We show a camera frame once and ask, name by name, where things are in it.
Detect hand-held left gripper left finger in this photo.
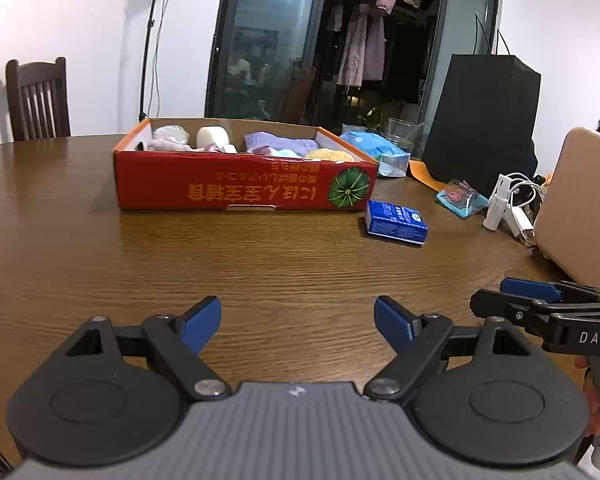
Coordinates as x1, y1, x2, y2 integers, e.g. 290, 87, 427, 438
65, 296, 232, 403

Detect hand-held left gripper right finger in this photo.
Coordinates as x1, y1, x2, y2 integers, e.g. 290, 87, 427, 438
363, 295, 531, 403

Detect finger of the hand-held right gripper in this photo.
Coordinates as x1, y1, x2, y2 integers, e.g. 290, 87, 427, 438
469, 289, 557, 336
499, 277, 600, 307

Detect red cardboard box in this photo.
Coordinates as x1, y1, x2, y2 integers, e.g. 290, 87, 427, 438
112, 117, 381, 212

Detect person's right hand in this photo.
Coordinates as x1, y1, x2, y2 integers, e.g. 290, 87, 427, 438
574, 355, 600, 437

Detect white power adapter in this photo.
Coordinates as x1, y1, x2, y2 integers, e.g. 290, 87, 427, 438
500, 204, 537, 247

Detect white charger plug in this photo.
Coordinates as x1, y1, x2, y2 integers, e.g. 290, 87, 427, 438
482, 173, 512, 231

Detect rose gold laptop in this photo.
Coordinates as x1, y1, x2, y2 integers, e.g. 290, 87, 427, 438
533, 126, 600, 289

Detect small blue tissue packet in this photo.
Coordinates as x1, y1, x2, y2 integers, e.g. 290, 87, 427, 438
363, 199, 430, 247

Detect teal snack packet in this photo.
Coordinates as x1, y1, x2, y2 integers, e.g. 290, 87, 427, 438
434, 177, 491, 220

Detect orange paper envelope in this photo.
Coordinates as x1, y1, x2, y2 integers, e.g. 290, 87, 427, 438
408, 158, 449, 192

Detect large blue tissue pack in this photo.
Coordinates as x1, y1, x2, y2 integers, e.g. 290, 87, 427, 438
339, 129, 412, 179

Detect pink cloth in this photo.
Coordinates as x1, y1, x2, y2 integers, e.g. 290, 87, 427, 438
144, 138, 194, 153

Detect white paper roll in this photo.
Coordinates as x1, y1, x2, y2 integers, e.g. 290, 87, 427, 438
195, 125, 231, 152

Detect black paper bag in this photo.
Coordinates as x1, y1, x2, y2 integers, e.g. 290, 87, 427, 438
422, 10, 542, 199

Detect clear glass cup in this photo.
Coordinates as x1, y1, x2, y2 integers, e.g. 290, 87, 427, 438
387, 117, 429, 157

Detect purple towel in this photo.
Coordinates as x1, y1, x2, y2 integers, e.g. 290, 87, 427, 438
243, 131, 317, 155

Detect pink hanging coat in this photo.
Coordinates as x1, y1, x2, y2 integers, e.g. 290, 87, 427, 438
335, 2, 387, 87

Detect dark wooden slatted chair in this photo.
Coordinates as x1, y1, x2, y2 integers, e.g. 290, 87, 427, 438
5, 56, 72, 142

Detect black tripod light stand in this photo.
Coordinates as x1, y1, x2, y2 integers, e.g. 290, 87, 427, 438
138, 0, 202, 122

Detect black framed glass sliding door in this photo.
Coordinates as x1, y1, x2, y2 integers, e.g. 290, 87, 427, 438
205, 0, 502, 137

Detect white cable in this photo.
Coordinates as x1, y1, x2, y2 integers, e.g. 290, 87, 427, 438
504, 172, 544, 212

